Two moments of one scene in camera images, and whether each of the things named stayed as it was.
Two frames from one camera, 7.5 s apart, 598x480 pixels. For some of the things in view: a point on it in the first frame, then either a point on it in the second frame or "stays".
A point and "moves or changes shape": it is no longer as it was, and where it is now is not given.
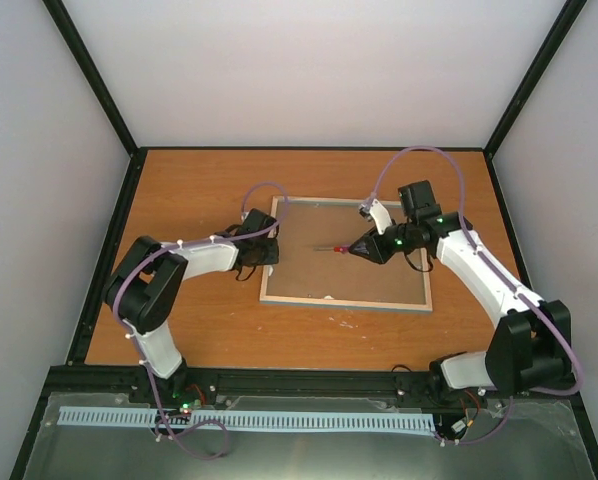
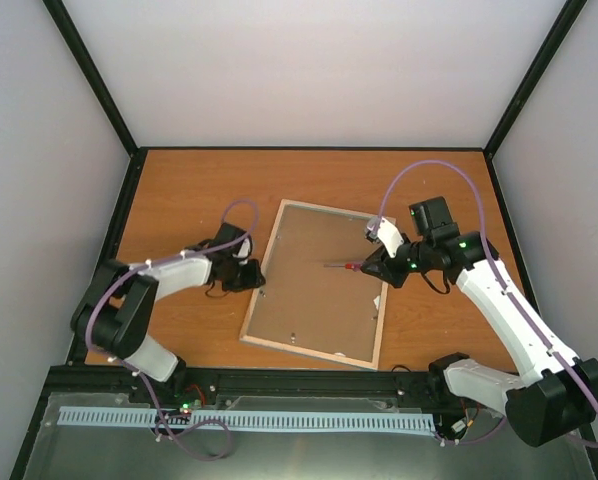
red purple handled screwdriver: x=343 y=249 -> x=357 y=267
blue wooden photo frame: x=317 y=267 moves or changes shape
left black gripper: x=272 y=257 -> x=254 y=280
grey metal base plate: x=544 y=449 stays
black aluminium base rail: x=393 y=380 stays
